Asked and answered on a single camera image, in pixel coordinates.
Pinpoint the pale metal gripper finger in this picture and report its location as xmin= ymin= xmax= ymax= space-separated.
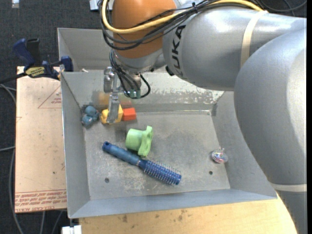
xmin=106 ymin=94 xmax=116 ymax=125
xmin=114 ymin=94 xmax=122 ymax=124

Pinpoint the yellow toy block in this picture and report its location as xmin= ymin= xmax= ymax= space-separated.
xmin=100 ymin=104 xmax=124 ymax=125

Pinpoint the blue toy animal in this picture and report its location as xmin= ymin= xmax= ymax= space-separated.
xmin=80 ymin=105 xmax=100 ymax=128

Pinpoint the grey metal bin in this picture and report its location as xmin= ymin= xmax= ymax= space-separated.
xmin=57 ymin=27 xmax=278 ymax=219

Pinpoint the green plastic cup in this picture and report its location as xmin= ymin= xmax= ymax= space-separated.
xmin=125 ymin=125 xmax=154 ymax=157

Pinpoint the brown cardboard board red print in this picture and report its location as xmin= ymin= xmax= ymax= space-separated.
xmin=14 ymin=66 xmax=68 ymax=214

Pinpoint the orange-red block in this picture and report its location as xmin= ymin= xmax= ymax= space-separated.
xmin=121 ymin=107 xmax=137 ymax=122

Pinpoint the blue hairbrush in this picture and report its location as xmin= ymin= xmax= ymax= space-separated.
xmin=101 ymin=141 xmax=182 ymax=186

